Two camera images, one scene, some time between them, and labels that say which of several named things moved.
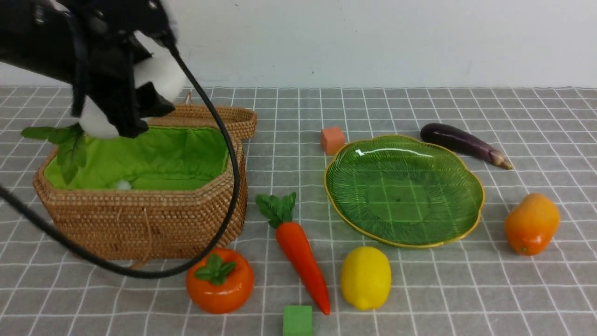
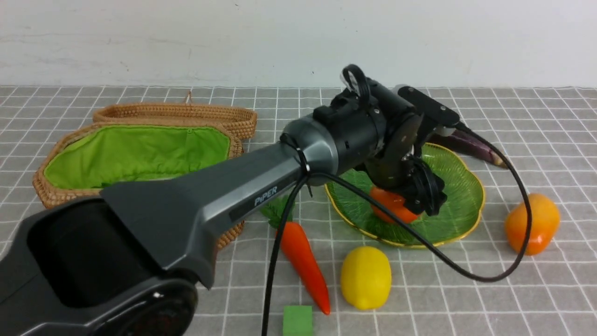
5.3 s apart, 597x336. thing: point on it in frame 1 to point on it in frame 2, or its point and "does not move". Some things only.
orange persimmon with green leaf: x=220 y=282 to x=394 y=202
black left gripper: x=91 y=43 to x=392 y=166
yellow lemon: x=365 y=277 does not move
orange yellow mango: x=531 y=224 does not move
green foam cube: x=297 y=320 does not move
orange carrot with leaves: x=295 y=244 does not move
